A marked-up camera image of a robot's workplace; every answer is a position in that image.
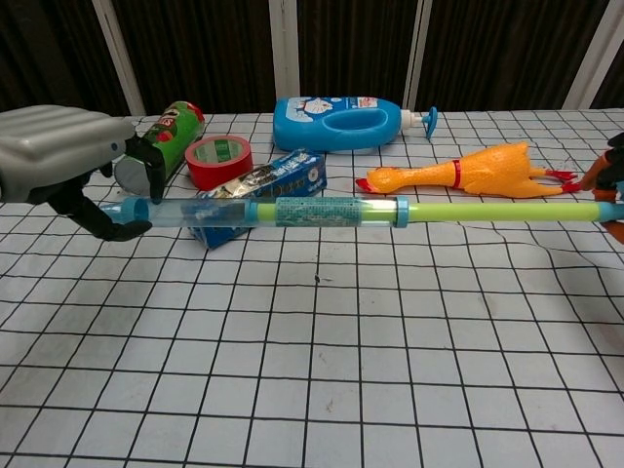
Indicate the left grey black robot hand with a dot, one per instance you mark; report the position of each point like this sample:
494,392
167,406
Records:
49,151

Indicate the right grey black orange-tipped hand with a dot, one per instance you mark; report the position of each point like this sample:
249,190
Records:
609,175

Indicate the blue-green plastic water pump toy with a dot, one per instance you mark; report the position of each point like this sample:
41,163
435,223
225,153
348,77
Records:
317,214

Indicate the yellow rubber chicken toy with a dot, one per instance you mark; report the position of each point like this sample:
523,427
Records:
487,170

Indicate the green Pringles can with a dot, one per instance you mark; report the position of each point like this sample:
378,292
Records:
180,131

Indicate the red tape roll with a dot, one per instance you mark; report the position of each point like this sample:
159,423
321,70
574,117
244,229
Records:
209,175

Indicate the blue cardboard box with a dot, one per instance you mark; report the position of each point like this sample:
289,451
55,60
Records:
292,175

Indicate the blue detergent pump bottle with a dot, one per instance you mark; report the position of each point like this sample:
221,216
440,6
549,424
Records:
302,127

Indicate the white black-grid tablecloth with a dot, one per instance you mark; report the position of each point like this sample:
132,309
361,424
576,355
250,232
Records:
312,380

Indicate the white frame post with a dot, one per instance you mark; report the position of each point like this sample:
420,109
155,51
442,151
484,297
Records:
284,53
119,58
418,49
592,53

